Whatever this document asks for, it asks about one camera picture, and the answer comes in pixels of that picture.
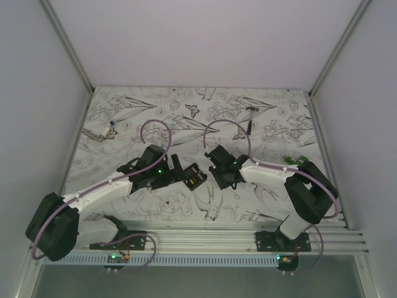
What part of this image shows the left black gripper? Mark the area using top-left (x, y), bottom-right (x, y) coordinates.
top-left (148, 154), bottom-right (187, 190)

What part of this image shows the black fuse box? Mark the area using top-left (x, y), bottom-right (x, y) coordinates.
top-left (183, 163), bottom-right (207, 191)

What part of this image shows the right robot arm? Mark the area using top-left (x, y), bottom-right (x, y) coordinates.
top-left (205, 145), bottom-right (339, 251)

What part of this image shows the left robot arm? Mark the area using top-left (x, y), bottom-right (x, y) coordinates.
top-left (25, 145), bottom-right (185, 261)

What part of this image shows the small hammer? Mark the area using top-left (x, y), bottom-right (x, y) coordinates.
top-left (246, 106), bottom-right (259, 135)

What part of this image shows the floral patterned mat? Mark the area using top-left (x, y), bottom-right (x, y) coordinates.
top-left (65, 87), bottom-right (324, 222)

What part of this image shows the green connector part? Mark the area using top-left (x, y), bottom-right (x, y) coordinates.
top-left (283, 155), bottom-right (309, 165)

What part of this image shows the metal latch with blue knob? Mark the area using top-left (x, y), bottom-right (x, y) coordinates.
top-left (82, 120), bottom-right (118, 142)

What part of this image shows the left controller board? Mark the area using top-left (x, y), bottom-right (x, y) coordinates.
top-left (104, 253), bottom-right (130, 273)

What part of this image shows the controller board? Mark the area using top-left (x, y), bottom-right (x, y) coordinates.
top-left (104, 253), bottom-right (130, 273)
top-left (277, 255), bottom-right (299, 276)

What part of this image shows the right controller board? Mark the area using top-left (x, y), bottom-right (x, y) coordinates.
top-left (277, 255), bottom-right (299, 276)

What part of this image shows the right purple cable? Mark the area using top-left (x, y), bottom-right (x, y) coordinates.
top-left (203, 119), bottom-right (339, 276)

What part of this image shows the purple cable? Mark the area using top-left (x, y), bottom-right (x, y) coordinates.
top-left (203, 119), bottom-right (339, 276)
top-left (30, 119), bottom-right (174, 273)

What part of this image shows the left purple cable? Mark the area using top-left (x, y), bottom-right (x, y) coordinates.
top-left (30, 119), bottom-right (174, 273)

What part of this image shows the aluminium rail frame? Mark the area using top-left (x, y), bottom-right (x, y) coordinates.
top-left (74, 217), bottom-right (368, 255)

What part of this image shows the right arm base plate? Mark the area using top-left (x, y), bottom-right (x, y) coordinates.
top-left (255, 230), bottom-right (311, 253)

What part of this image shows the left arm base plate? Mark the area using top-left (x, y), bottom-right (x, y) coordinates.
top-left (89, 230), bottom-right (146, 251)

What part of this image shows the slotted cable duct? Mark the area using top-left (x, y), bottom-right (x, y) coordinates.
top-left (43, 253), bottom-right (278, 268)

